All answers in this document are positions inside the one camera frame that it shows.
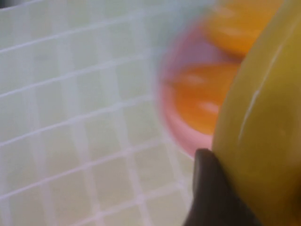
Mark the yellow plastic banana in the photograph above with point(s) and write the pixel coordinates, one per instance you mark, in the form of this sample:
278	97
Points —
263	117

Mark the green checkered tablecloth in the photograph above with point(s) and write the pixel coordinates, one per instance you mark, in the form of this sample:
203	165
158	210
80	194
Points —
70	117

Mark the pink round plate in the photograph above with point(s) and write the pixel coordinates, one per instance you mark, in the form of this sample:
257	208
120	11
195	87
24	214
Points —
174	122

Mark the yellow plastic mango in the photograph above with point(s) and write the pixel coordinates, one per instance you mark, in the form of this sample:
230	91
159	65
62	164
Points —
235	28

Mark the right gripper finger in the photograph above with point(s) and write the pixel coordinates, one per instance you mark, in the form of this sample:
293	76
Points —
211	193

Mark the orange tinted plastic mango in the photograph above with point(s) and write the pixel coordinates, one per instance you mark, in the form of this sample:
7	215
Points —
200	101

